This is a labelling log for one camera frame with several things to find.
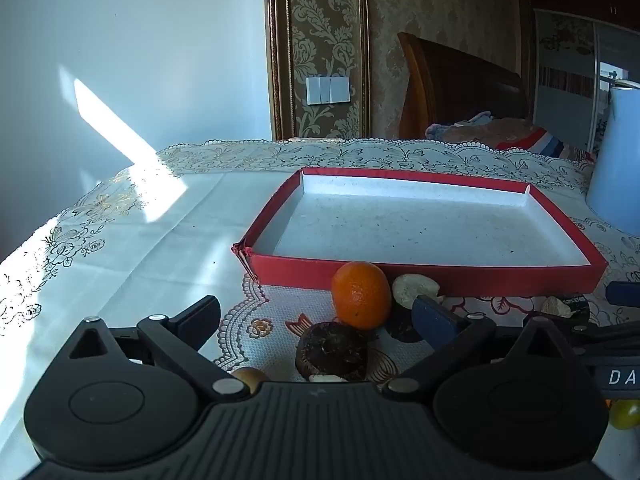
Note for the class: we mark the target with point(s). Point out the small green lime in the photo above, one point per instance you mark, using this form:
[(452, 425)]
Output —
[(626, 414)]

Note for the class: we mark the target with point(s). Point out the large dark sugarcane piece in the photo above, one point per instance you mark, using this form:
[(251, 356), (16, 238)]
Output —
[(410, 287)]

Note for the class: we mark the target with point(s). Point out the striped bedding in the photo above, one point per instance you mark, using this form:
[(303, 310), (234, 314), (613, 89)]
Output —
[(505, 135)]

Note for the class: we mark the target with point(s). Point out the white wall switch panel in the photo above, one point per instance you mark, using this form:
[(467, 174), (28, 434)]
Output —
[(328, 90)]

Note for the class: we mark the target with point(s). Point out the tan round potato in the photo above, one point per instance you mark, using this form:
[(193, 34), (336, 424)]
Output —
[(251, 377)]

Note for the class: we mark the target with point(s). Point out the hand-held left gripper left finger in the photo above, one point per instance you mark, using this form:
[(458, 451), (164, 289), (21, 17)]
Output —
[(202, 322)]

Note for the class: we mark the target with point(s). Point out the small dark sugarcane piece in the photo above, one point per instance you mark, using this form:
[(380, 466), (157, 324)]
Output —
[(557, 306)]

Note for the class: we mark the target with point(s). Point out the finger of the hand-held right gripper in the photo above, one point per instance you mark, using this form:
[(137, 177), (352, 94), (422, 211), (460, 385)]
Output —
[(624, 294), (610, 334)]

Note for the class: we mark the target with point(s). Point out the wardrobe with sliding doors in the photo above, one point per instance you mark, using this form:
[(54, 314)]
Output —
[(575, 60)]

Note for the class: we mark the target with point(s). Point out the pale blue kettle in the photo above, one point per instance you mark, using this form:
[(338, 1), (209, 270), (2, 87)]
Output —
[(617, 160)]

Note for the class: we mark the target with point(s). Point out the red shallow cardboard box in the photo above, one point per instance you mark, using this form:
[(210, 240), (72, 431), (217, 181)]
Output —
[(415, 225)]

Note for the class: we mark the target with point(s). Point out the large orange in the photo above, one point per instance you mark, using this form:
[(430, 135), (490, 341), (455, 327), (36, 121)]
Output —
[(361, 296)]

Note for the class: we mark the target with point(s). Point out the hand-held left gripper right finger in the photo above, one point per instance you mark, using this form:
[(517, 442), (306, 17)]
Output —
[(435, 322)]

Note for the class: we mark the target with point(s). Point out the wooden bed headboard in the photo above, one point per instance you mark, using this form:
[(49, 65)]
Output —
[(460, 85)]

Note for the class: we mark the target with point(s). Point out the gold framed wallpaper panel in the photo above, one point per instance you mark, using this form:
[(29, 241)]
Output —
[(320, 20)]

